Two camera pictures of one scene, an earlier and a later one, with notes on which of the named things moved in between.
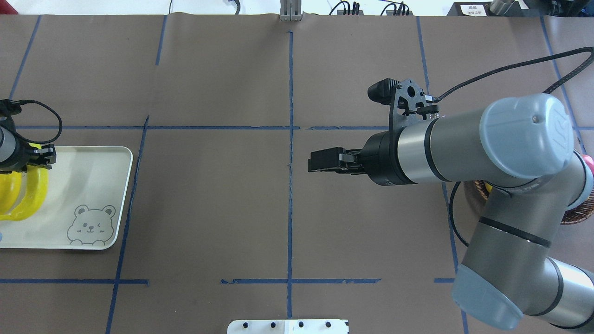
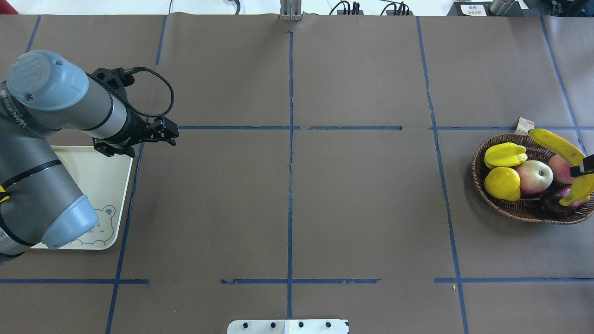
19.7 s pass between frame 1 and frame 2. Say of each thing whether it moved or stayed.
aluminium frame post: stayed
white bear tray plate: stayed
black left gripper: moved
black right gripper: moved
